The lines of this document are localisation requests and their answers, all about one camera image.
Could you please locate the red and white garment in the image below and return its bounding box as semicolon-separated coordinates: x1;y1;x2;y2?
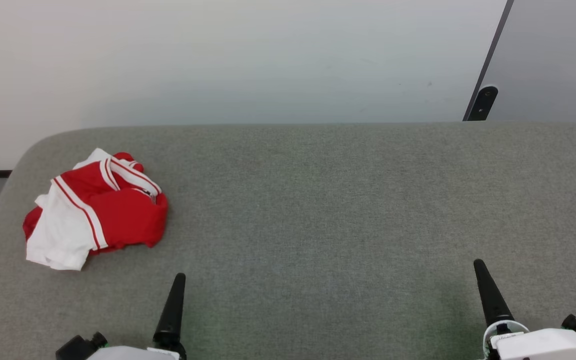
23;148;169;271

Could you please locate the grey door panel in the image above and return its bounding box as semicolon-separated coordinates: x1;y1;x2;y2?
483;0;576;129

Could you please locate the dark door edge strip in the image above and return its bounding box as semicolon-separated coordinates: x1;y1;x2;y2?
462;0;515;122

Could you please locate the black door stop bracket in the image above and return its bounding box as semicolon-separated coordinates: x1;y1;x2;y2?
467;86;499;122

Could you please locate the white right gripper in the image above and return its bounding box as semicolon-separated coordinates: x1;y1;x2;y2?
473;259;576;360

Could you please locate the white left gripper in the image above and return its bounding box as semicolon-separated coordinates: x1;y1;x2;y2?
86;273;187;360

